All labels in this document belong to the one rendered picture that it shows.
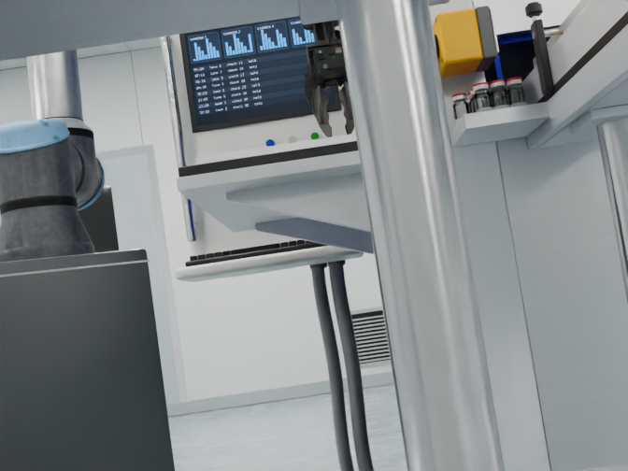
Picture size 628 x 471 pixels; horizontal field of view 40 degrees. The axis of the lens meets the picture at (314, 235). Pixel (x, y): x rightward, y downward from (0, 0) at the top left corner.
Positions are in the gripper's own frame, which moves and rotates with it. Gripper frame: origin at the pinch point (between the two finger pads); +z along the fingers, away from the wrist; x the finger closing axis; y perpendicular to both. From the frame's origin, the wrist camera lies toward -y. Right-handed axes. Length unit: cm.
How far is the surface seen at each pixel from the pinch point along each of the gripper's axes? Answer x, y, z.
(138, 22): -13, 98, 12
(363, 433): -3, -86, 64
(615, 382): 32, 25, 46
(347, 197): -0.7, 15.3, 13.6
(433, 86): 2, 103, 19
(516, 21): 27.1, 25.0, -6.9
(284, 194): -10.2, 15.4, 11.7
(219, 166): -19.0, 21.1, 6.9
